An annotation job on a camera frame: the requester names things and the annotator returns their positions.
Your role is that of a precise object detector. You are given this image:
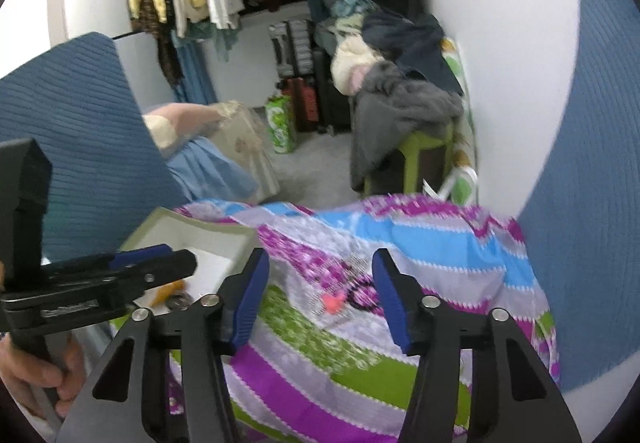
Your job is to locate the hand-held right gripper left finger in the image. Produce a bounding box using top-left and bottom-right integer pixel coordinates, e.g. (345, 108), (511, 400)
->
(57, 247), (271, 443)

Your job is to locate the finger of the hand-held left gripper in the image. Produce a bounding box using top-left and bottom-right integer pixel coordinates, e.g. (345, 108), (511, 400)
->
(42, 244), (174, 279)
(107, 249), (199, 295)

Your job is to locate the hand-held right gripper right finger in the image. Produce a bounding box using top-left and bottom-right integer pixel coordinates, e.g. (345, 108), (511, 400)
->
(372, 247), (584, 443)

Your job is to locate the silver chain necklace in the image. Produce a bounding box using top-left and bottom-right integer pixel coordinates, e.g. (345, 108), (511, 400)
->
(345, 243), (371, 275)

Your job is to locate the person's left hand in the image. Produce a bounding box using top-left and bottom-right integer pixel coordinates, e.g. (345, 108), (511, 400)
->
(0, 335), (89, 420)

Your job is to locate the striped floral pillow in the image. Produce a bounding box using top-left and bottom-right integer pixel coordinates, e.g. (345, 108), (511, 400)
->
(165, 193), (562, 443)

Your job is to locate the ribbed blue pillow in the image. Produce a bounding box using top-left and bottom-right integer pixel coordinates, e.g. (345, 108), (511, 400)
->
(0, 32), (189, 270)

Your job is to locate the light blue bed sheet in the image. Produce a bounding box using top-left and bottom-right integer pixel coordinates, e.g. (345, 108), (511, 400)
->
(167, 135), (261, 204)

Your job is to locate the green stool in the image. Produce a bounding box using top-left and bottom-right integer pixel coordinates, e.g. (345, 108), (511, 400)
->
(362, 130), (456, 197)

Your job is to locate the green bag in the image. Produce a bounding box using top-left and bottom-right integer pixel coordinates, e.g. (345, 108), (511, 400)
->
(264, 94), (297, 154)

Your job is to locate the printed cloth panel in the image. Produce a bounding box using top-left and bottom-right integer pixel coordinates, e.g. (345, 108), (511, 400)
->
(439, 36), (482, 204)

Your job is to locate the grey garment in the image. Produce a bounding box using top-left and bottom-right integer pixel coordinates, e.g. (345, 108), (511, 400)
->
(349, 60), (466, 192)

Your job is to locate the red striped suitcase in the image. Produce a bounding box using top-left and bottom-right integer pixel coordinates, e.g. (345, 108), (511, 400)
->
(277, 76), (319, 132)

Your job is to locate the black suitcase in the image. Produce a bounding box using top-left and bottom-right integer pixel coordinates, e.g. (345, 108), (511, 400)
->
(312, 48), (354, 134)

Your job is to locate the fuzzy blue cushion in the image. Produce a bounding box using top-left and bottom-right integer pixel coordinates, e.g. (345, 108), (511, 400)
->
(517, 0), (640, 392)

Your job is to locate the grey suitcase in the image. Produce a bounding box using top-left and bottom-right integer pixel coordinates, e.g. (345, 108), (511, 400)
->
(268, 18), (316, 79)

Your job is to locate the pile of clothes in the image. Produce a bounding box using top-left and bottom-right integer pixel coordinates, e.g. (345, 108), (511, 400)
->
(315, 0), (464, 100)

